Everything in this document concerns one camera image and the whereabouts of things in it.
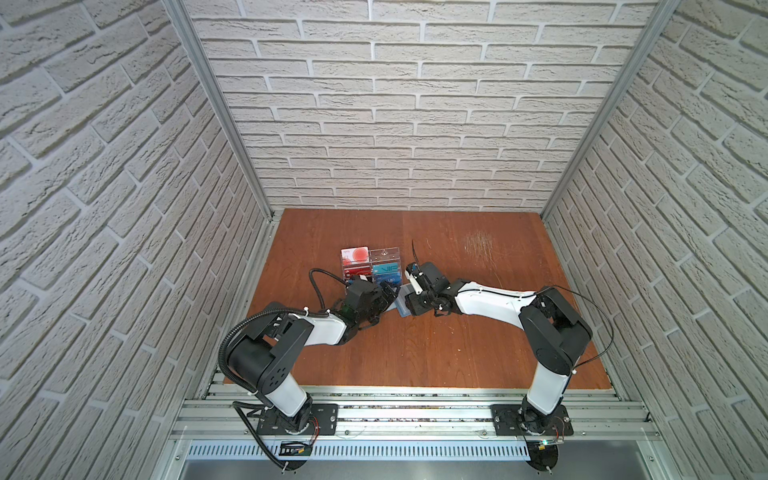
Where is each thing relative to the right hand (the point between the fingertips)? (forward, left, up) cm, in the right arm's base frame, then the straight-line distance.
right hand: (414, 297), depth 93 cm
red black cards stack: (+10, +18, +3) cm, 21 cm away
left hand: (+1, +5, +3) cm, 6 cm away
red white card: (+14, +18, +6) cm, 23 cm away
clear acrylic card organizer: (+15, +10, +4) cm, 18 cm away
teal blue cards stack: (+10, +7, +1) cm, 12 cm away
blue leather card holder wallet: (-1, +4, -1) cm, 5 cm away
